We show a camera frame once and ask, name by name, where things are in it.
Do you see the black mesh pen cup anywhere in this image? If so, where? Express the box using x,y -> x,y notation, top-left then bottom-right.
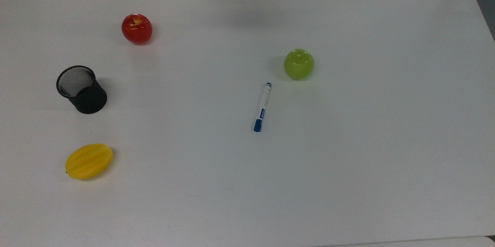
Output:
56,65 -> 108,115

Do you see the yellow toy starfruit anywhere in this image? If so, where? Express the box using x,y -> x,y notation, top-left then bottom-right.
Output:
65,143 -> 114,180

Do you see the green toy apple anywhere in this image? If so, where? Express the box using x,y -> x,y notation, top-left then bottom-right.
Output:
283,48 -> 315,81

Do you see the blue and white marker pen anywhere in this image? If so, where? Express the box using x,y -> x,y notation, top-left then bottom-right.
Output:
253,82 -> 272,133

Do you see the red toy apple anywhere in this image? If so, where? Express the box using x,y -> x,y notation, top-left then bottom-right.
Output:
121,14 -> 153,45

